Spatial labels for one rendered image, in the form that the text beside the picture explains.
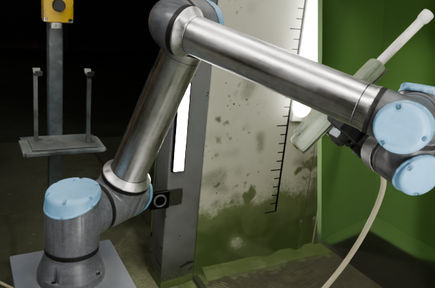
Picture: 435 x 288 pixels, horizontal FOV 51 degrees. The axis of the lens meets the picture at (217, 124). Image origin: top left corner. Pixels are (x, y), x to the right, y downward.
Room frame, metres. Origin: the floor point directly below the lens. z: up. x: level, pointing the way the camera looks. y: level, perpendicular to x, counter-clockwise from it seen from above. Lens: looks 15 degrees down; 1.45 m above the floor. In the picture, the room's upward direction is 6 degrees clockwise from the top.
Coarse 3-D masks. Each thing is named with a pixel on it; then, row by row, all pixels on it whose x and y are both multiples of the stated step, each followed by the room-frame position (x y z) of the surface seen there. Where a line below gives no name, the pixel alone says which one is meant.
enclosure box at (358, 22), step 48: (336, 0) 1.75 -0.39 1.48; (384, 0) 1.88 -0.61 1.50; (432, 0) 1.70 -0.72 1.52; (336, 48) 1.77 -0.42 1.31; (384, 48) 1.90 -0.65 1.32; (432, 48) 1.71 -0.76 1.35; (336, 192) 1.85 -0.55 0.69; (432, 192) 1.72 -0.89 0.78; (336, 240) 1.81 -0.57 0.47; (384, 240) 1.79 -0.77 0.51; (432, 240) 1.72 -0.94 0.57
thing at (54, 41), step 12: (48, 24) 1.93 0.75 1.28; (48, 36) 1.93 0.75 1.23; (60, 36) 1.95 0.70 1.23; (48, 48) 1.93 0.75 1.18; (60, 48) 1.95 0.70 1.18; (48, 60) 1.93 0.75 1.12; (60, 60) 1.95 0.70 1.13; (48, 72) 1.93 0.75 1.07; (60, 72) 1.95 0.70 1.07; (48, 84) 1.94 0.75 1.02; (60, 84) 1.95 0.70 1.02; (48, 96) 1.94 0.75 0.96; (60, 96) 1.95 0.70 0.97; (48, 108) 1.94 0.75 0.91; (60, 108) 1.95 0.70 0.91; (48, 120) 1.94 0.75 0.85; (60, 120) 1.95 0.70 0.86; (48, 132) 1.94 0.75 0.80; (60, 132) 1.95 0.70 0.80; (48, 156) 1.96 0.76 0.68; (60, 156) 1.95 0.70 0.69; (48, 168) 1.95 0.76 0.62; (60, 168) 1.95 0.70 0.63; (48, 180) 1.95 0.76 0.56; (60, 180) 1.95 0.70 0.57
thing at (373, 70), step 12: (420, 24) 1.20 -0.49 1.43; (408, 36) 1.20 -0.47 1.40; (396, 48) 1.20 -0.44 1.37; (372, 60) 1.20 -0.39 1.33; (384, 60) 1.19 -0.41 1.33; (360, 72) 1.19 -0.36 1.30; (372, 72) 1.17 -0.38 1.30; (384, 72) 1.18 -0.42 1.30; (312, 120) 1.17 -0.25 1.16; (324, 120) 1.16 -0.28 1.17; (300, 132) 1.17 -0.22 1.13; (312, 132) 1.15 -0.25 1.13; (324, 132) 1.16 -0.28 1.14; (300, 144) 1.15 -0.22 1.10; (312, 144) 1.16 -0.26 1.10
